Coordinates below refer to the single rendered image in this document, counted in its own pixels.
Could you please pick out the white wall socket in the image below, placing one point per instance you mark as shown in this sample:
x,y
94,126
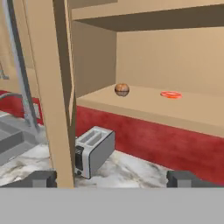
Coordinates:
x,y
37,110

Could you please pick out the tan wooden cabinet door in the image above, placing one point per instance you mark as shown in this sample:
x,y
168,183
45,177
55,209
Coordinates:
x,y
48,87

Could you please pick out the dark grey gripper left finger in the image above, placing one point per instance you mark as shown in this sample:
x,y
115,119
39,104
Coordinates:
x,y
40,178

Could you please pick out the grey sink basin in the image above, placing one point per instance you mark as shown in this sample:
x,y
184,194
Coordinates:
x,y
13,140

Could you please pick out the tan closed cabinet door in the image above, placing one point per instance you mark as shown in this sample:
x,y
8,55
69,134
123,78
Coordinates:
x,y
8,38

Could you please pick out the grey curved tap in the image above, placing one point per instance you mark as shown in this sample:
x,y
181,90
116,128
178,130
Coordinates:
x,y
11,95

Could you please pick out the tan open wooden cabinet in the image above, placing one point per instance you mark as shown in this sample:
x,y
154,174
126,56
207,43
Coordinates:
x,y
163,61

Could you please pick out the silver two-slot toaster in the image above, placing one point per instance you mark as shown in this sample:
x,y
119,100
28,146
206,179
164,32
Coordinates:
x,y
97,148

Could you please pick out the brown-orange round fruit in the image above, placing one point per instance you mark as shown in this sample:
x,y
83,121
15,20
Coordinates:
x,y
122,89

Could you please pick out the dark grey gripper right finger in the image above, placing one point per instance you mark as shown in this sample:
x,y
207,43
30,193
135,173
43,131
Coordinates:
x,y
182,178

